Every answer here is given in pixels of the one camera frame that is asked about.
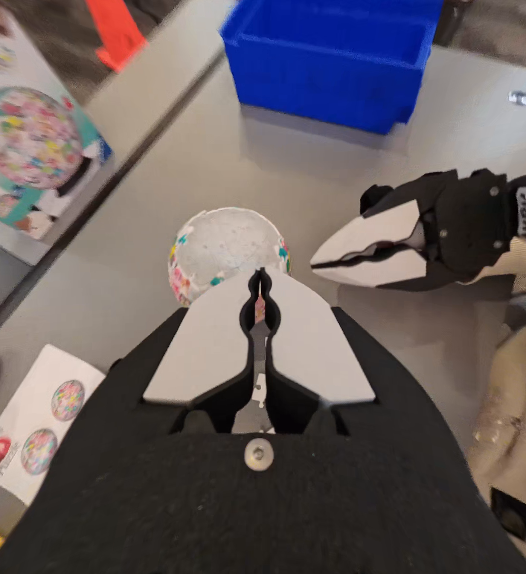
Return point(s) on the puzzle instruction leaflet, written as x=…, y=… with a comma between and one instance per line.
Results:
x=43, y=381

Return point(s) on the puzzle ball cardboard box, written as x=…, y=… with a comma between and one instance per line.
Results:
x=34, y=143

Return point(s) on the small metal clip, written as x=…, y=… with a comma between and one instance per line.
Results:
x=520, y=98

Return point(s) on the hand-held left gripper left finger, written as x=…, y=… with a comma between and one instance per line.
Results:
x=200, y=354

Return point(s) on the blue plastic bin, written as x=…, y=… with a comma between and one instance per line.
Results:
x=325, y=76

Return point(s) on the orange safety cone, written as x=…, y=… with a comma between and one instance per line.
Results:
x=119, y=36

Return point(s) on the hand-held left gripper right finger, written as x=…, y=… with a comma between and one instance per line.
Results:
x=321, y=358

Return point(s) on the colourful puzzle ball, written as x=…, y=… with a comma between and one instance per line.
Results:
x=227, y=242

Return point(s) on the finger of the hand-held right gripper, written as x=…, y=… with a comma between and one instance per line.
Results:
x=379, y=224
x=379, y=269

